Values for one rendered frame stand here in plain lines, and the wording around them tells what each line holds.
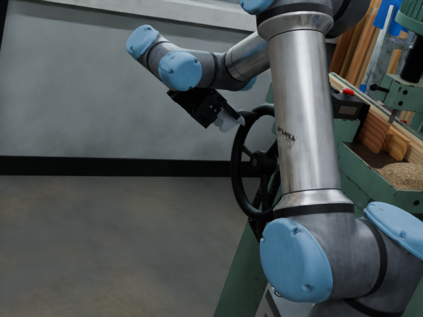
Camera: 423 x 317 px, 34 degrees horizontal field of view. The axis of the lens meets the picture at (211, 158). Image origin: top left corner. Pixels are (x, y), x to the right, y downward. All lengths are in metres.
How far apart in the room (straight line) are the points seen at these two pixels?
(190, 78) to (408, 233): 0.56
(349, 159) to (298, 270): 0.79
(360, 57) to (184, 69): 1.94
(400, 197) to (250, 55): 0.50
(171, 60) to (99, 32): 1.50
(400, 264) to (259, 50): 0.50
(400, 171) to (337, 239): 0.67
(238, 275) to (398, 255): 1.12
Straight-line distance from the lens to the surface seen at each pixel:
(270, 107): 1.64
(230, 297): 2.15
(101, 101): 2.96
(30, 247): 2.57
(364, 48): 3.20
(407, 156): 1.77
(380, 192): 1.60
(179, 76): 1.34
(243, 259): 2.07
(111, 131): 3.04
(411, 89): 1.78
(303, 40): 1.01
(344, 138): 1.72
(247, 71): 1.36
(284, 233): 0.94
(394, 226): 1.02
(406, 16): 1.72
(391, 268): 1.02
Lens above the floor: 1.46
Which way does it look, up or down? 24 degrees down
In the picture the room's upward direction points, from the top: 18 degrees clockwise
